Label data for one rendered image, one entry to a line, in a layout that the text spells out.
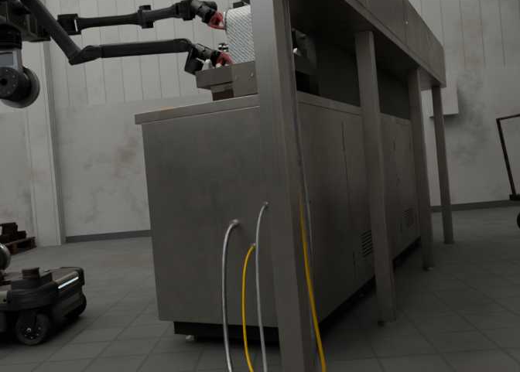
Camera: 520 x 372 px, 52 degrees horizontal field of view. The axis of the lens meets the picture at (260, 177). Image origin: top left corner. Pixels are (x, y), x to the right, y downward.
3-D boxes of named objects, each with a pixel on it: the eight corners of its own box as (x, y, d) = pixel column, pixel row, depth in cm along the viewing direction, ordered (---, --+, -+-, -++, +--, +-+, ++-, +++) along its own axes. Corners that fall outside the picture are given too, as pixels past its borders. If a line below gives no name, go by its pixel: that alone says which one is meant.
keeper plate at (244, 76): (236, 97, 190) (234, 66, 190) (261, 93, 186) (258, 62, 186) (233, 97, 188) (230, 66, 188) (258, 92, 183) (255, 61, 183)
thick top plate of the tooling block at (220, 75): (218, 91, 212) (217, 76, 212) (312, 76, 194) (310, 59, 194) (196, 87, 197) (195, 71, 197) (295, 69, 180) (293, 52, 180)
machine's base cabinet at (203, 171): (349, 243, 429) (340, 137, 428) (431, 241, 400) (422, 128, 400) (159, 346, 203) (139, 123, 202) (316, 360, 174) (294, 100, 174)
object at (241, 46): (231, 80, 214) (227, 35, 213) (285, 71, 203) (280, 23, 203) (230, 80, 213) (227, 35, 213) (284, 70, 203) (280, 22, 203)
